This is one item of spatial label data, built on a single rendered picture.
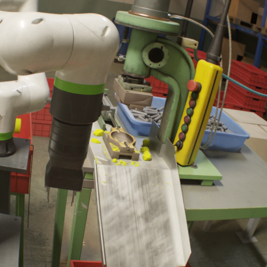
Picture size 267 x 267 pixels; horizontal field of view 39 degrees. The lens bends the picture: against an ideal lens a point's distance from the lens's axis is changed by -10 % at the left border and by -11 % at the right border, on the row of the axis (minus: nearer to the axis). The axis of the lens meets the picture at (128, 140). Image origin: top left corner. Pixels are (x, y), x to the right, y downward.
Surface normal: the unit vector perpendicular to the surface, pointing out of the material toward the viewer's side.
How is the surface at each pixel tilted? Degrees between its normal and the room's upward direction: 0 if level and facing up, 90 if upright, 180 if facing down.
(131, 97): 90
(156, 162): 0
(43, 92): 66
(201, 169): 0
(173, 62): 90
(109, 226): 30
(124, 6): 90
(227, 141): 100
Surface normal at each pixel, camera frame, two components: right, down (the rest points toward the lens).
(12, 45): -0.19, 0.29
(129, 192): 0.29, -0.58
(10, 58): -0.22, 0.59
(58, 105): -0.52, 0.22
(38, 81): 0.55, -0.13
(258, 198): 0.20, -0.91
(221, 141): 0.19, 0.55
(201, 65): -0.76, -0.01
